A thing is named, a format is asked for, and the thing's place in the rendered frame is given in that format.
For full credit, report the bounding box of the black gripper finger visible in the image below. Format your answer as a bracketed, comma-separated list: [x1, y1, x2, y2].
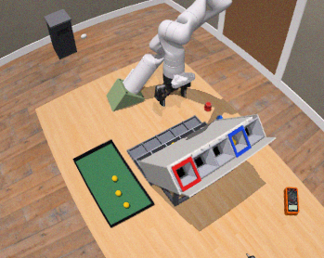
[154, 84, 174, 107]
[180, 82, 191, 97]

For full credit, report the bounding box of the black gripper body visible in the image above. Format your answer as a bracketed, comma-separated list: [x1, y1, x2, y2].
[163, 75, 178, 93]

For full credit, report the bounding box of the blue square frame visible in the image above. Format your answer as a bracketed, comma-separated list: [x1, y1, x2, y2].
[228, 125, 251, 158]

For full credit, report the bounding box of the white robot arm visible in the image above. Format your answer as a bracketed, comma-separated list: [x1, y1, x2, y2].
[123, 0, 232, 94]

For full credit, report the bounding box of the red rectangular frame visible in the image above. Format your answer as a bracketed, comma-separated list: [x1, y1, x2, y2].
[171, 157, 201, 192]

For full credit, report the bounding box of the orange digital multimeter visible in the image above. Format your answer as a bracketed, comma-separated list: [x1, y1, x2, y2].
[284, 187, 299, 215]

